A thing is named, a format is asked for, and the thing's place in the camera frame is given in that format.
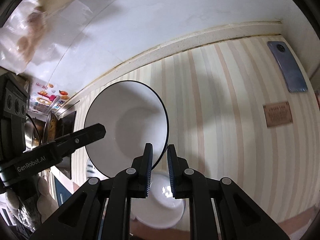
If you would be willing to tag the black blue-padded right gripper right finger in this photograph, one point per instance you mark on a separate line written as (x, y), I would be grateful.
(187, 183)

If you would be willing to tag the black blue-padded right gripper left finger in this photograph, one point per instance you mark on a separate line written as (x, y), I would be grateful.
(133, 182)

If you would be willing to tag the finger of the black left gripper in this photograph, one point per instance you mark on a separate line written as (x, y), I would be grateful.
(67, 144)

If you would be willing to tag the white bowl with red pattern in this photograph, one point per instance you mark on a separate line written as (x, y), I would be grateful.
(159, 210)

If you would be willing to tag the white bowl with black rim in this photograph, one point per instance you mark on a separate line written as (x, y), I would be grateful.
(133, 115)

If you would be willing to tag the colourful sticker sheet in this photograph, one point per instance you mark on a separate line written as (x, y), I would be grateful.
(46, 97)

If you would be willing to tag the striped pastel table mat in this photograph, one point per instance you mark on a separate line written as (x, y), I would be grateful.
(214, 97)

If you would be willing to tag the brown label card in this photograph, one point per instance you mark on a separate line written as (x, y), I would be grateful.
(277, 114)

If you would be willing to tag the clear plastic bag with food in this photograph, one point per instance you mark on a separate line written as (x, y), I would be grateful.
(24, 29)

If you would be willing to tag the blue smartphone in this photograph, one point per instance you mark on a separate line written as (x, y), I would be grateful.
(289, 68)

